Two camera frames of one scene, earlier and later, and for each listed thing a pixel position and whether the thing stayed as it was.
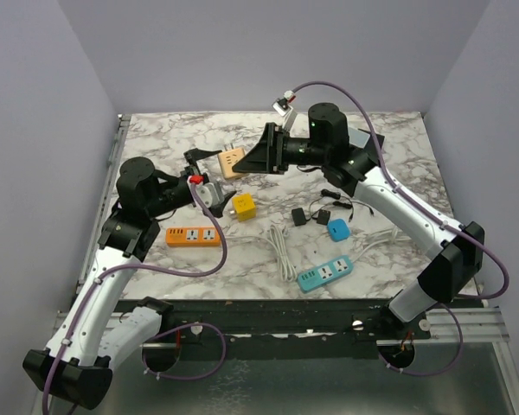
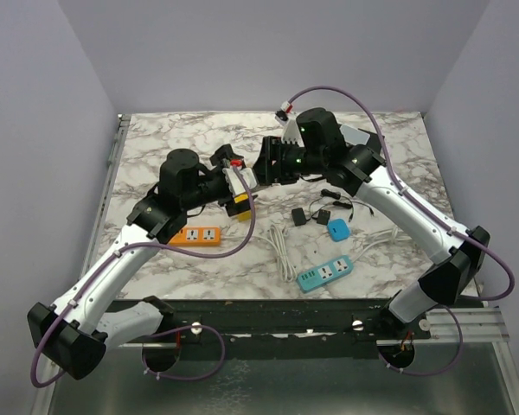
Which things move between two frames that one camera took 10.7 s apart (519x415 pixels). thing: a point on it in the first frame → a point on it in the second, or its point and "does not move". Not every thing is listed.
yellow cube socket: (244, 206) does not move
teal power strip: (323, 273) does not move
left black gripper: (193, 157) → (225, 153)
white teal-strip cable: (389, 234) does not move
